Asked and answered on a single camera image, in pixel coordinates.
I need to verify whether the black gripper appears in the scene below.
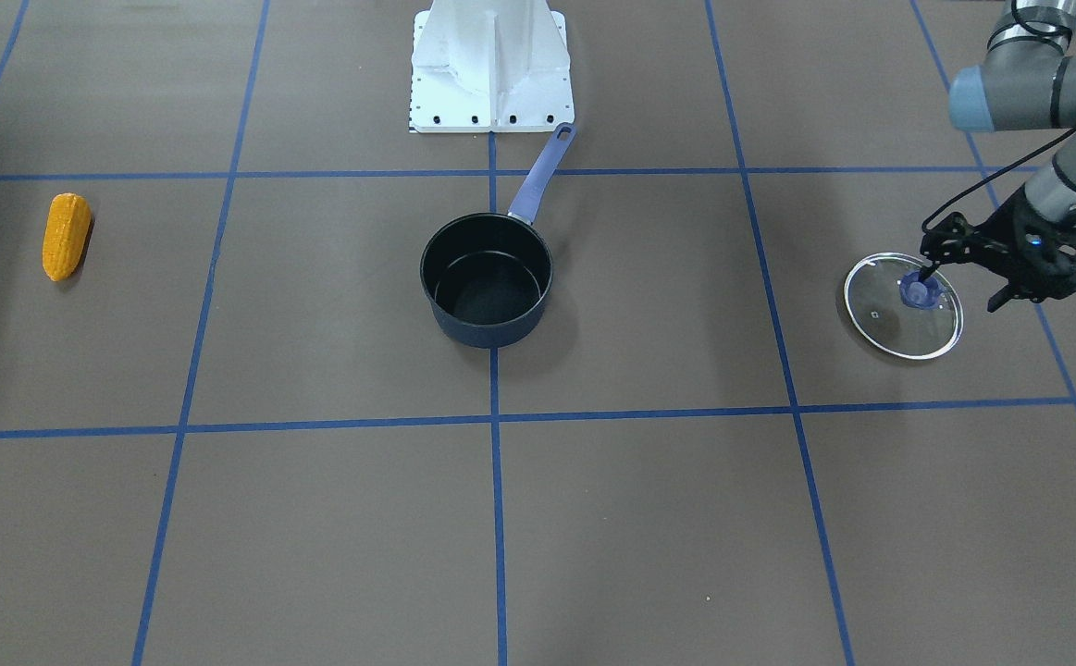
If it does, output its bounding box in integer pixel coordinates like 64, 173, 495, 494
915, 187, 1076, 315

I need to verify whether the glass pot lid blue knob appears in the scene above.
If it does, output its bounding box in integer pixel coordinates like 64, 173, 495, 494
844, 253, 964, 362

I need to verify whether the yellow corn cob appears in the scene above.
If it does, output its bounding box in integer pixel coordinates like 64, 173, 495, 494
42, 192, 93, 282

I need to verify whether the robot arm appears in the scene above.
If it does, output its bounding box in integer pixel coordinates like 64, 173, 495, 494
902, 1, 1076, 312

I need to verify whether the dark blue saucepan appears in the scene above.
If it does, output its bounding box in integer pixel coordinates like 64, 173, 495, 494
419, 123, 578, 349

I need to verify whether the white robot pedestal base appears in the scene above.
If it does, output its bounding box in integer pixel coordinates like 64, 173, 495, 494
408, 1, 575, 134

